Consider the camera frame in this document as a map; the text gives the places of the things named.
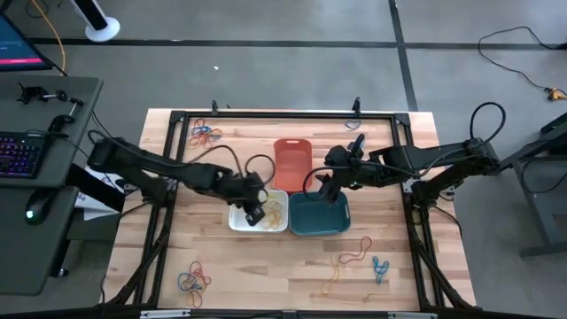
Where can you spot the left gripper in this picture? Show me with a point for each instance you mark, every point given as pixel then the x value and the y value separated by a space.
pixel 243 190

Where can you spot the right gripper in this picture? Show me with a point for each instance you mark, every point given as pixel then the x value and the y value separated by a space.
pixel 352 168

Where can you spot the long red rubber band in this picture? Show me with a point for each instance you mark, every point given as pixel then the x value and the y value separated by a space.
pixel 354 255

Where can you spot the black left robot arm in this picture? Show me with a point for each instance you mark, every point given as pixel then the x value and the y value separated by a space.
pixel 133 159

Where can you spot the yellow rubber band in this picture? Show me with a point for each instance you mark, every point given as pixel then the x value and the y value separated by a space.
pixel 270 223
pixel 335 270
pixel 274 195
pixel 195 292

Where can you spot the pile of yellow rubber bands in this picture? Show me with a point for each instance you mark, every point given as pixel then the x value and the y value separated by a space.
pixel 277 217

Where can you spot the dark blue rubber band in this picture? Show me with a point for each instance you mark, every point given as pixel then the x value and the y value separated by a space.
pixel 353 128

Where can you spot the white plastic basket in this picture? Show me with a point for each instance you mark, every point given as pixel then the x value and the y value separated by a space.
pixel 237 221

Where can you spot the teal plastic basket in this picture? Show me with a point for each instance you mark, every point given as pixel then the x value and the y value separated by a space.
pixel 316 219

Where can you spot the orange plastic basket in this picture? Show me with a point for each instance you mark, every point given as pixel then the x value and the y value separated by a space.
pixel 292 164

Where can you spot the white paper sheet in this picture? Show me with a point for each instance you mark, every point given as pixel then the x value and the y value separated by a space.
pixel 95 210

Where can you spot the black desk clamp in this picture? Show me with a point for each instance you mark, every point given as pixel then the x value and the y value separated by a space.
pixel 33 94
pixel 62 119

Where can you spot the black computer mouse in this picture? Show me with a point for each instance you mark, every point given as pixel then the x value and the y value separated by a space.
pixel 40 208

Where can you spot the dark grey desk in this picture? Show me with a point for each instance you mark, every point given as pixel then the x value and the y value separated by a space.
pixel 26 257

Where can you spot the white round floor stand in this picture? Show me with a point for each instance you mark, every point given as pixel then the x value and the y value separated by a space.
pixel 103 28

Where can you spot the yellow power plug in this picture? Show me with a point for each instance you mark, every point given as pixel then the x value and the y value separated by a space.
pixel 554 93

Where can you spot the backlit computer keyboard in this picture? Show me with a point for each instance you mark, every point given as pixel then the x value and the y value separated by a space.
pixel 17 155

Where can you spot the lit computer monitor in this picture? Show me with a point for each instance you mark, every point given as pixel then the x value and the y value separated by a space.
pixel 17 44

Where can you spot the black metal table frame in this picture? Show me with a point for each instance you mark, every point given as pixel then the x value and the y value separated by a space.
pixel 288 115

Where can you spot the black frame clamp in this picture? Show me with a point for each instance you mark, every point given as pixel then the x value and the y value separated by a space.
pixel 215 107
pixel 356 105

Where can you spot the silver bracket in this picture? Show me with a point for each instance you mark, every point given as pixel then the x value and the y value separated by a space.
pixel 412 315
pixel 164 314

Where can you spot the black side table frame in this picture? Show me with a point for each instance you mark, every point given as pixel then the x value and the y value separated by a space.
pixel 531 208

